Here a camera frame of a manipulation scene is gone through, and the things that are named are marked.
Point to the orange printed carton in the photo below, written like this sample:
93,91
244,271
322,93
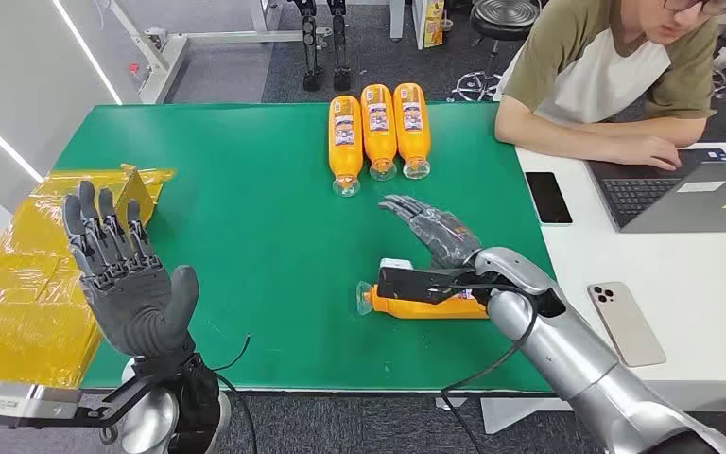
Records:
433,25

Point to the orange juice bottle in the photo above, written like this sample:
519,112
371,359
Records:
425,310
379,141
345,150
412,141

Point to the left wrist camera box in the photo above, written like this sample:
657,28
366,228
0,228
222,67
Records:
25,404

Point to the green table mat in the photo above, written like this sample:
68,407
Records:
244,219

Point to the black round stool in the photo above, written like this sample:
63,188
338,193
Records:
504,19

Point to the person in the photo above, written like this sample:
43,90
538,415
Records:
588,75

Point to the person's right forearm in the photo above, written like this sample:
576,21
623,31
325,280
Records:
551,141

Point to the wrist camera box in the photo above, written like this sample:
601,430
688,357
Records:
25,404
413,285

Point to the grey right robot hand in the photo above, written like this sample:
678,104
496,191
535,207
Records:
444,235

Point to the person's right hand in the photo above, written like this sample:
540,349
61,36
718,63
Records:
648,152

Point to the person's left forearm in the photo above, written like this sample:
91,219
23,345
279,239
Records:
651,128

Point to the black robot leg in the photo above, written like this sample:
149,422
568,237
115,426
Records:
340,50
310,50

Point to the white metal frame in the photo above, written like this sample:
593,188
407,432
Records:
162,66

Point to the yellow plastic wrapped box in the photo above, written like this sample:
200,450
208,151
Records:
18,301

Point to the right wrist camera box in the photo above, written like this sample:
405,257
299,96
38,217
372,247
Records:
413,285

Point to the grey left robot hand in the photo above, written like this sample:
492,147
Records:
131,307

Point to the grey laptop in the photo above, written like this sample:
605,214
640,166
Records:
688,207

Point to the black smartphone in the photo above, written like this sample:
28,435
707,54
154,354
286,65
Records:
548,197

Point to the beige smartphone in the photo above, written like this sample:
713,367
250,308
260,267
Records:
627,326

